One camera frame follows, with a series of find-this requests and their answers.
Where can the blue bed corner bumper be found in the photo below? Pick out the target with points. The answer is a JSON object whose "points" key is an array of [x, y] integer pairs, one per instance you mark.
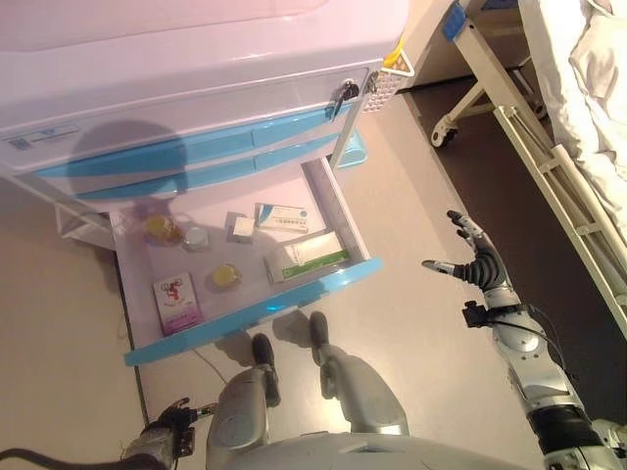
{"points": [[453, 22]]}

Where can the grey robot torso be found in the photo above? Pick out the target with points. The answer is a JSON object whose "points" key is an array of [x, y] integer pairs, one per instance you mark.
{"points": [[382, 455]]}

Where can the small white medicine box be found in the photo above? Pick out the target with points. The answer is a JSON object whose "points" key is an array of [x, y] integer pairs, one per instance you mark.
{"points": [[242, 227]]}

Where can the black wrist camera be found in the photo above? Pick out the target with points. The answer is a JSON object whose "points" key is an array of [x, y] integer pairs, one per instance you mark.
{"points": [[475, 314], [185, 440]]}

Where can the white bedding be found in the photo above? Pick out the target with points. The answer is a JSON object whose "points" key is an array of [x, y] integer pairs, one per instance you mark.
{"points": [[593, 98]]}

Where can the white green medicine box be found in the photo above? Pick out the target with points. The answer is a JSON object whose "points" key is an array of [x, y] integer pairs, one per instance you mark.
{"points": [[303, 259]]}

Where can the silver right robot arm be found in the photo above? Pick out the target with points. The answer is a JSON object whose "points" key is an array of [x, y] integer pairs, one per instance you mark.
{"points": [[539, 372]]}

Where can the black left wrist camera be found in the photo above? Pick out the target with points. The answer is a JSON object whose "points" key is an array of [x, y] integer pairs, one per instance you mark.
{"points": [[185, 440]]}

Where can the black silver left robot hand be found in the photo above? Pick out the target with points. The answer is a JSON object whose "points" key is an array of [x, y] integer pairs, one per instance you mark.
{"points": [[169, 421]]}

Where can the white bed frame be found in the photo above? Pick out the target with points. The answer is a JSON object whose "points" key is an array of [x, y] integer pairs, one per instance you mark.
{"points": [[539, 161]]}

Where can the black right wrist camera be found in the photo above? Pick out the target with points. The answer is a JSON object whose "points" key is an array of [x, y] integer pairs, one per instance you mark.
{"points": [[475, 314]]}

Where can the white drawer with blue front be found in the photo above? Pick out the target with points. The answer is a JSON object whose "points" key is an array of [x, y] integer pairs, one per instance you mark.
{"points": [[245, 317]]}

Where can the light blue plastic bin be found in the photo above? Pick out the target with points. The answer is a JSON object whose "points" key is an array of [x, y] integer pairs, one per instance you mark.
{"points": [[353, 153]]}

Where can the white lid medicine jar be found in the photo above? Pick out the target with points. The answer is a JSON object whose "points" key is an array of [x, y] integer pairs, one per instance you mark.
{"points": [[196, 238]]}

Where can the white perforated basket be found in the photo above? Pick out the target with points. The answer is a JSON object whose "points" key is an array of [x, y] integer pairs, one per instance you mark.
{"points": [[387, 88]]}

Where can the yellow plastic item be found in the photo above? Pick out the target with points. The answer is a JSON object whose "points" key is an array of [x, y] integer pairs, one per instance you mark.
{"points": [[394, 61]]}

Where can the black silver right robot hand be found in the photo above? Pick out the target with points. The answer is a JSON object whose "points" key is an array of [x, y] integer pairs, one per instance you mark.
{"points": [[482, 269]]}

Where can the silver right robot leg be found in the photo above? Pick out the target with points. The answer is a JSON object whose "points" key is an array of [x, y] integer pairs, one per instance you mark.
{"points": [[362, 391]]}

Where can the yellow medicine jar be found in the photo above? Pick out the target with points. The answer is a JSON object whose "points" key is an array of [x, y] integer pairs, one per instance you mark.
{"points": [[161, 228], [225, 276]]}

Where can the white blue medical cart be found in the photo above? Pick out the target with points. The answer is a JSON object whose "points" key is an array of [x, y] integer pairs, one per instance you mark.
{"points": [[196, 73]]}

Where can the metal cart keys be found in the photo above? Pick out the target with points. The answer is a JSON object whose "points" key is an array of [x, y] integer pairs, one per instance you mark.
{"points": [[343, 93]]}

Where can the pink white medicine box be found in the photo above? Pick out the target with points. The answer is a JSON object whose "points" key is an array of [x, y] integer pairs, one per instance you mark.
{"points": [[176, 303]]}

